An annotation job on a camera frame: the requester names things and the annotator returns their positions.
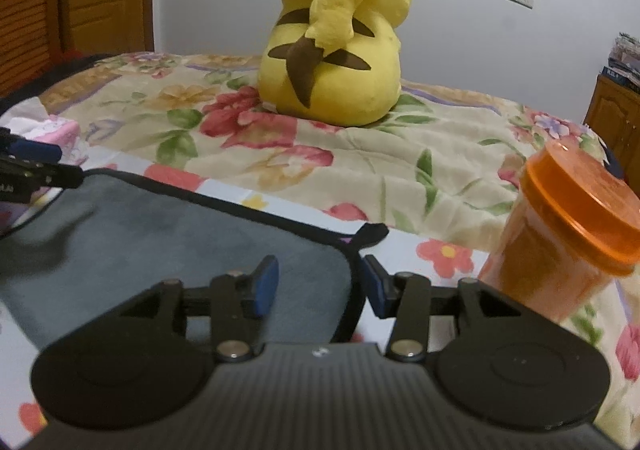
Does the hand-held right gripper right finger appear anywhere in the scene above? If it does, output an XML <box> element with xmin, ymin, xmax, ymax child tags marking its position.
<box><xmin>363</xmin><ymin>255</ymin><xmax>522</xmax><ymax>364</ymax></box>

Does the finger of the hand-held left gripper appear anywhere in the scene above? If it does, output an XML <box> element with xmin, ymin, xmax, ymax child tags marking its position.
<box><xmin>0</xmin><ymin>128</ymin><xmax>64</xmax><ymax>163</ymax></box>
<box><xmin>0</xmin><ymin>156</ymin><xmax>85</xmax><ymax>203</ymax></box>

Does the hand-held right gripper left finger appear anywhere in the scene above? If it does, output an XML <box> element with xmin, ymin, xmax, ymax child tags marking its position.
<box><xmin>118</xmin><ymin>255</ymin><xmax>280</xmax><ymax>363</ymax></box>

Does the grey towel with black trim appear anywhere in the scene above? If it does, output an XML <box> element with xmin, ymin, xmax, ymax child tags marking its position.
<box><xmin>0</xmin><ymin>169</ymin><xmax>391</xmax><ymax>352</ymax></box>

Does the pink printed cloth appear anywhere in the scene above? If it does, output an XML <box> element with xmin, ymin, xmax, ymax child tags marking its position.
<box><xmin>0</xmin><ymin>114</ymin><xmax>89</xmax><ymax>167</ymax></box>

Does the floral bed quilt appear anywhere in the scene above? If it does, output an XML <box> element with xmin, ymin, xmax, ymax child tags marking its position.
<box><xmin>0</xmin><ymin>52</ymin><xmax>640</xmax><ymax>448</ymax></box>

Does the wooden louvred wardrobe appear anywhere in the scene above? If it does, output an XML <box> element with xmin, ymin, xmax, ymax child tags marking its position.
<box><xmin>0</xmin><ymin>0</ymin><xmax>65</xmax><ymax>98</ymax></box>

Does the orange plastic jar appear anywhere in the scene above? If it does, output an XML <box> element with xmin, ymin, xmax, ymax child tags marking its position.
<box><xmin>477</xmin><ymin>140</ymin><xmax>640</xmax><ymax>323</ymax></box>

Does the yellow plush toy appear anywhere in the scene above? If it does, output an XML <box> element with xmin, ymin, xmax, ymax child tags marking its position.
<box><xmin>257</xmin><ymin>0</ymin><xmax>416</xmax><ymax>127</ymax></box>

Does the wooden cabinet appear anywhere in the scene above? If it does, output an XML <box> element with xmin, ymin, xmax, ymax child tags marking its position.
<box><xmin>583</xmin><ymin>74</ymin><xmax>640</xmax><ymax>181</ymax></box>

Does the stack of books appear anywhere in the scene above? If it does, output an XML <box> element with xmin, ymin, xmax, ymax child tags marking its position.
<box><xmin>602</xmin><ymin>32</ymin><xmax>640</xmax><ymax>93</ymax></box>

